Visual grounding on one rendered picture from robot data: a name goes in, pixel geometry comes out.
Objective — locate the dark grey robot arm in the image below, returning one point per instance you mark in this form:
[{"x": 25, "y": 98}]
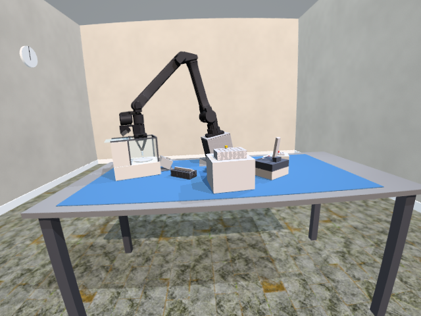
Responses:
[{"x": 206, "y": 114}]

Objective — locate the white block with round holes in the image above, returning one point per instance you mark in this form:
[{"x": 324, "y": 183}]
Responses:
[{"x": 283, "y": 155}]

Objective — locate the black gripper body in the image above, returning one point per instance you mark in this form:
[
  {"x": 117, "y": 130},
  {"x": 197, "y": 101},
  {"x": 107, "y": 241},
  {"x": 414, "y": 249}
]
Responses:
[{"x": 142, "y": 130}]

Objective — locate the blue bench mat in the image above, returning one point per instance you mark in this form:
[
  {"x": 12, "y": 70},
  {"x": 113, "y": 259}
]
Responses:
[{"x": 306, "y": 175}]

